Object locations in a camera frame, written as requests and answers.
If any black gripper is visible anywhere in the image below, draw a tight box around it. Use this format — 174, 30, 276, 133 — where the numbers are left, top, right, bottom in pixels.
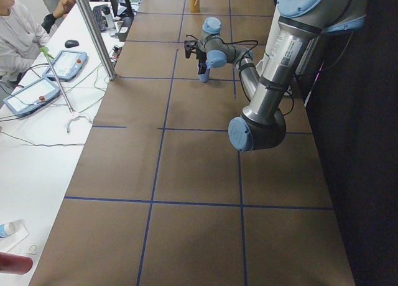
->
196, 44, 207, 75

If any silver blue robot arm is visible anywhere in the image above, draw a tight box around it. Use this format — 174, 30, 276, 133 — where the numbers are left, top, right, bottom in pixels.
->
185, 0, 367, 152

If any second person forearm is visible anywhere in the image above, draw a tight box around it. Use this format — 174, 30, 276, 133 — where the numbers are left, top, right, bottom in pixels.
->
41, 0, 76, 34

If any blue paper cup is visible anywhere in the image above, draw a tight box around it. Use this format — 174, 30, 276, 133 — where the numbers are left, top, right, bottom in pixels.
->
198, 67, 210, 83

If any yellow cup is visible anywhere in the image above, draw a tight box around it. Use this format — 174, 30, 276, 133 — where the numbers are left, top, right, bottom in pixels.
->
190, 0, 200, 13

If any black rectangular box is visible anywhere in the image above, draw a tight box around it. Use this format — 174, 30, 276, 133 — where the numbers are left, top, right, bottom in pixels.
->
118, 16, 134, 42

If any black keyboard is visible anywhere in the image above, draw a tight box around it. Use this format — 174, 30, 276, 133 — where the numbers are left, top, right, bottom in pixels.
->
92, 4, 109, 32

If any clear water bottle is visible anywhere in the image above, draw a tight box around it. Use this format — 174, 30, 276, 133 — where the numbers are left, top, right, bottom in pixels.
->
102, 6, 117, 37

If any black computer mouse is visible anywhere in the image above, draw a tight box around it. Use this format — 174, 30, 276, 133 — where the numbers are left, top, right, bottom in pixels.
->
64, 39, 79, 48

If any far teach pendant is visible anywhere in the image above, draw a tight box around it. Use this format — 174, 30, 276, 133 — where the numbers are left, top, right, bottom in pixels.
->
50, 50, 88, 82

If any teach pendant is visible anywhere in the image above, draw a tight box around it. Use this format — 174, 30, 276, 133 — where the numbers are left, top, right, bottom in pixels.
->
50, 50, 88, 82
3, 78, 60, 116

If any long metal grabber stick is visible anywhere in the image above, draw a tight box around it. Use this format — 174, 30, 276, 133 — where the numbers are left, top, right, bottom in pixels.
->
40, 47, 93, 134

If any near teach pendant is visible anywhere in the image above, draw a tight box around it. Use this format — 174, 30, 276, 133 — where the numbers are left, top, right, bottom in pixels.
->
3, 78, 60, 116

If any person in white shirt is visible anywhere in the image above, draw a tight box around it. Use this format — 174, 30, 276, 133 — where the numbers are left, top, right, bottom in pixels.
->
1, 0, 50, 83

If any white tape roll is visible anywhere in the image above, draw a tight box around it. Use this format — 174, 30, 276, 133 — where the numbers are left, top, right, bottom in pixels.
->
26, 244, 40, 256

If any white blue tube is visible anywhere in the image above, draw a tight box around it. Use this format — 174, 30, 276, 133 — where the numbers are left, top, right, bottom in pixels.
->
0, 222, 16, 239

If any red cylinder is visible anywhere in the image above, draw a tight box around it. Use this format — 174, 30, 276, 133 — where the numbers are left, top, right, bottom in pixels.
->
0, 252, 33, 275

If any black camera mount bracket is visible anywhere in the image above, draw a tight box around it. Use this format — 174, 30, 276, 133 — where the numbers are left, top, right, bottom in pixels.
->
183, 39, 199, 60

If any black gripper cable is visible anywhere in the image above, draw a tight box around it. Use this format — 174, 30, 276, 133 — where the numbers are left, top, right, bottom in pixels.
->
185, 34, 295, 116

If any aluminium frame post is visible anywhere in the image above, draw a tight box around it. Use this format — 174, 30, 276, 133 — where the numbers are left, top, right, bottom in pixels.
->
75, 0, 116, 81

